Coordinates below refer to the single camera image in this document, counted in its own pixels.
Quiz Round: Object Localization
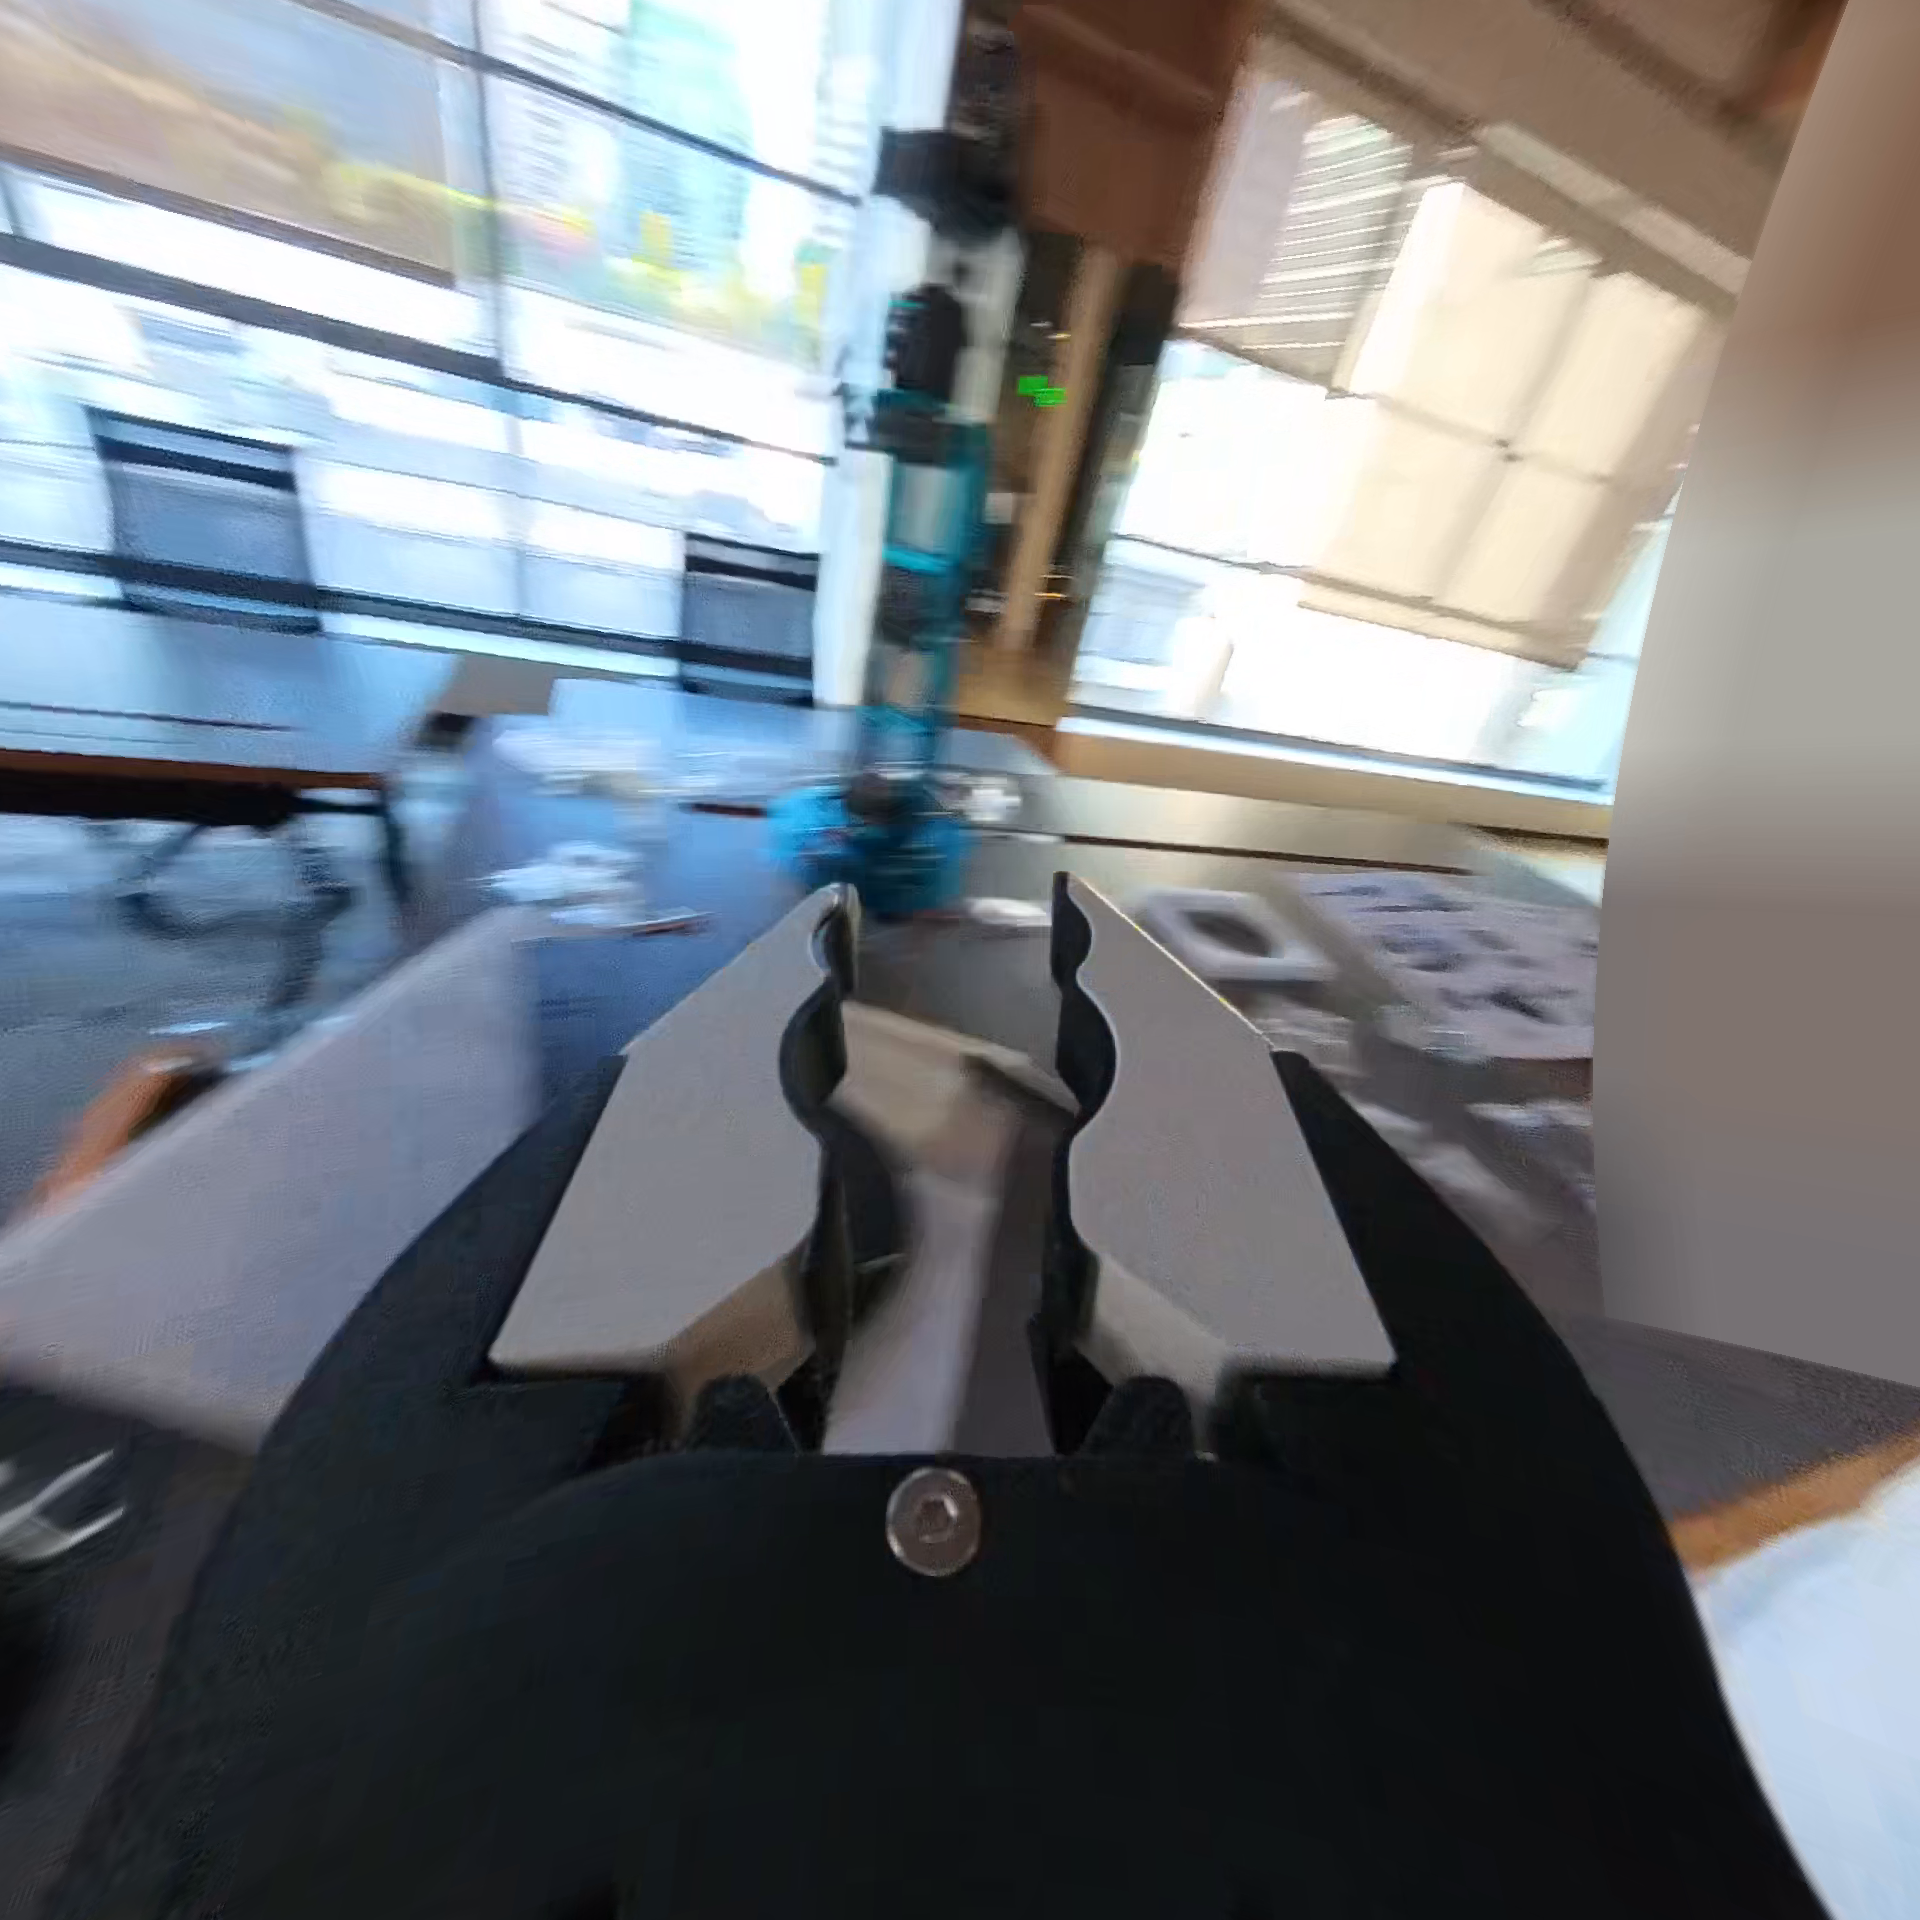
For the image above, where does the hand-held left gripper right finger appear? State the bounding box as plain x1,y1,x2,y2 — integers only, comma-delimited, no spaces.
1035,868,1402,1388

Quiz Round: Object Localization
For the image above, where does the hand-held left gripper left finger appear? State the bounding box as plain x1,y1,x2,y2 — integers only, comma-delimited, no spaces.
486,882,864,1397

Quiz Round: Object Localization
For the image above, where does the robot arm instruction manual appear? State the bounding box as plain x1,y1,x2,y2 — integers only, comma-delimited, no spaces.
1295,868,1599,1070

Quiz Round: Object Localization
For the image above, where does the dark desk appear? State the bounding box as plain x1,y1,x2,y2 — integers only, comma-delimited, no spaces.
0,720,1920,1579

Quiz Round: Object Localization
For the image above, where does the grey foam sheet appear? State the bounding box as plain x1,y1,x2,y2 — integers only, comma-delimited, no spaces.
0,903,1081,1458

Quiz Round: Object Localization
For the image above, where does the large glass window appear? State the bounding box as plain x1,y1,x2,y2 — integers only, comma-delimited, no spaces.
0,0,902,708

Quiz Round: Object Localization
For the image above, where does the wooden pillar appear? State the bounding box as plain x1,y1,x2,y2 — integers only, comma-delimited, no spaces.
996,250,1126,653

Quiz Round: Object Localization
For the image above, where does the person's white shirt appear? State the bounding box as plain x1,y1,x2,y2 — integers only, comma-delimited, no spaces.
1690,1475,1920,1920

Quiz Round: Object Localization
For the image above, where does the beige roller blind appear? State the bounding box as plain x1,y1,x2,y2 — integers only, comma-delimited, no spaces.
1174,35,1750,670

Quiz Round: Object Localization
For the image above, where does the white foam frame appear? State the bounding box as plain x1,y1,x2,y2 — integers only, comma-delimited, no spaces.
1143,886,1337,988

